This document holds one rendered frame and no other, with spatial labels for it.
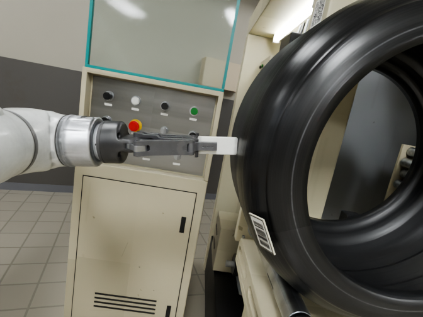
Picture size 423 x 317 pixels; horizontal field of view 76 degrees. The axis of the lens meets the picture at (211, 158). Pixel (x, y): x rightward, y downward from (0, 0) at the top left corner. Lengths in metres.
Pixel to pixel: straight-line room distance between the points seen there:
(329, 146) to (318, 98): 0.43
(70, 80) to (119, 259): 2.20
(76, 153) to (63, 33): 2.76
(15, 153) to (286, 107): 0.36
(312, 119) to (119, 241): 1.06
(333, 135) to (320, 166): 0.09
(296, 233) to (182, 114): 0.82
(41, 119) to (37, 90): 2.71
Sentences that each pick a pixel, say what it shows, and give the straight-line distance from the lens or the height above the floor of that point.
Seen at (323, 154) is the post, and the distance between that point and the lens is 0.81.
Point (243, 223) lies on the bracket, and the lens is 0.79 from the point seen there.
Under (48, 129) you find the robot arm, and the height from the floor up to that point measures 1.13.
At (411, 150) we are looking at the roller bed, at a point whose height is 1.19.
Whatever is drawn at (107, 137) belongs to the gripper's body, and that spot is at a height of 1.14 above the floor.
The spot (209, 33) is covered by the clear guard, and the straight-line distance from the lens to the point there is 1.15.
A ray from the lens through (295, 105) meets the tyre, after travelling 0.39.
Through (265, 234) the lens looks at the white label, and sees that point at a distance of 0.42.
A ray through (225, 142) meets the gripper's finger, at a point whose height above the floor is 1.16.
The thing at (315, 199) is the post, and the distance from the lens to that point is 0.84.
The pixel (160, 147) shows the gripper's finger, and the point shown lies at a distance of 0.44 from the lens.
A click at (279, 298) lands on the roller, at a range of 0.55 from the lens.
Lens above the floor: 1.22
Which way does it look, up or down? 11 degrees down
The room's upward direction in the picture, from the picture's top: 10 degrees clockwise
